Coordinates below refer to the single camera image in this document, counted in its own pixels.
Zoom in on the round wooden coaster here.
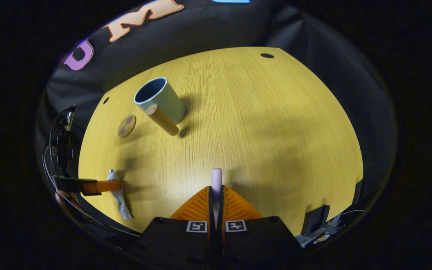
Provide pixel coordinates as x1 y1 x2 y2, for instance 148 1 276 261
117 115 137 138

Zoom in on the light blue cup wooden handle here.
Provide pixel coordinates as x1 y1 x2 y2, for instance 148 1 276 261
133 77 186 137

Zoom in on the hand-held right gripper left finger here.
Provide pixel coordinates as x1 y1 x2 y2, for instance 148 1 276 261
137 186 216 263

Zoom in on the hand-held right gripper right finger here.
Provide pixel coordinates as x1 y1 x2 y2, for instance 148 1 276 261
218 185 303 263

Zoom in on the white toothpaste tube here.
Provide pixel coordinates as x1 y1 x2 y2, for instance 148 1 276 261
107 169 133 220

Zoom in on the black backdrop cloth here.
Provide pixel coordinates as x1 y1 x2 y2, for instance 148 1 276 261
34 0 398 210

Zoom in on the pale pink toothbrush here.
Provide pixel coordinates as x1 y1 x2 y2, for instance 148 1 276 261
211 168 223 229

